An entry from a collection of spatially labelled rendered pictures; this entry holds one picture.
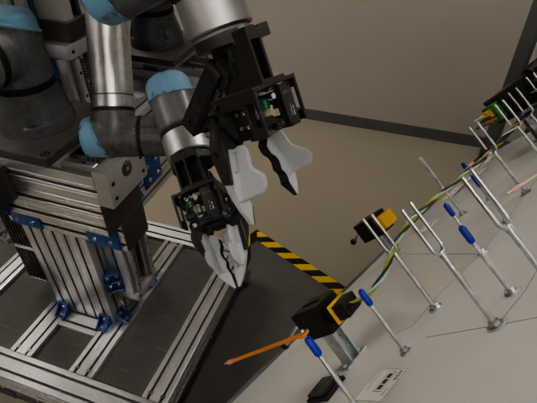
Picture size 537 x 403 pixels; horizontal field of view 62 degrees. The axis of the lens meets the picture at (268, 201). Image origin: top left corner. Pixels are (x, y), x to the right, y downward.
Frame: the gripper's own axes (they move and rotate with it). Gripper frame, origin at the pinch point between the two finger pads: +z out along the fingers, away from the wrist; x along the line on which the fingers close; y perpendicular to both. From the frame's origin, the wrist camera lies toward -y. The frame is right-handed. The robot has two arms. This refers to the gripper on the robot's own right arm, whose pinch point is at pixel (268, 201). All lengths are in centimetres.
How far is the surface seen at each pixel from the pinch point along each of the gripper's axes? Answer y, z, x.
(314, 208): -121, 65, 143
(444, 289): 13.6, 19.0, 12.1
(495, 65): -51, 28, 257
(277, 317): -98, 85, 72
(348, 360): 5.4, 22.3, -1.0
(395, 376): 15.2, 18.2, -5.4
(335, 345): 3.9, 20.2, -1.0
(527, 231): 21.9, 15.2, 21.3
